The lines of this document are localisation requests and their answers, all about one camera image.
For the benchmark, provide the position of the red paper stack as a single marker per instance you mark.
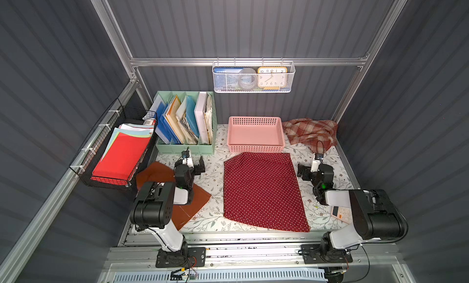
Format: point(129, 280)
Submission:
point(122, 154)

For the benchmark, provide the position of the white binder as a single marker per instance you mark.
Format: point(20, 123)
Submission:
point(199, 111)

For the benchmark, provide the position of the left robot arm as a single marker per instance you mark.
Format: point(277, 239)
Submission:
point(167, 199)

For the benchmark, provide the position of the green file organizer box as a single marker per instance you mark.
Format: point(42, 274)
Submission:
point(198, 149)

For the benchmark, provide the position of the blue box in basket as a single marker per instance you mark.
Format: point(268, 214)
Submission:
point(226, 78)

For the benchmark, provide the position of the yellow alarm clock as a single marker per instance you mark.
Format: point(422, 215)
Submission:
point(272, 78)

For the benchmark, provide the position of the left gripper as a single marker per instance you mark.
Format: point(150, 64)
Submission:
point(185, 156)

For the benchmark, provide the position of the grey tape roll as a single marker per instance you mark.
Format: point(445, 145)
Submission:
point(247, 79)

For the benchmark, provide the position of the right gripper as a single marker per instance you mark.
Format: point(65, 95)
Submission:
point(317, 156)

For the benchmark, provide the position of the red polka dot skirt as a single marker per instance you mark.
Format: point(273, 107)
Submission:
point(262, 190)

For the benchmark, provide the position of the red plaid skirt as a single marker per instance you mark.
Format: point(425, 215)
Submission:
point(318, 135)

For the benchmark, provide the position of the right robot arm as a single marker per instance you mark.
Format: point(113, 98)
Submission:
point(374, 218)

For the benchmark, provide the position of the black wire wall basket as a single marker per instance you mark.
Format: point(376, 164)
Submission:
point(122, 117)

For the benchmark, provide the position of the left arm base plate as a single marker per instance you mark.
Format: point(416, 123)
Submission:
point(187, 257)

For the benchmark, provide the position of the pink plastic basket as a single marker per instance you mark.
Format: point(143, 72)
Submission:
point(255, 134)

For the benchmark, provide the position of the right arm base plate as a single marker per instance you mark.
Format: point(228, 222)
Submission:
point(316, 254)

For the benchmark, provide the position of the blue folder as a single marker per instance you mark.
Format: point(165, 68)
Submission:
point(163, 129)

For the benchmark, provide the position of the rust brown skirt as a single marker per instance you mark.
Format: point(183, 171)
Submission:
point(158, 172)

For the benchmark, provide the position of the white wire wall basket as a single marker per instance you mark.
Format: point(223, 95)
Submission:
point(255, 64)

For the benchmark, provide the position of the white calculator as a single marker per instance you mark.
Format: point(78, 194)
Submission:
point(343, 214)

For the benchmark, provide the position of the floral table mat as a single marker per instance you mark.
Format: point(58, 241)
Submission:
point(211, 217)

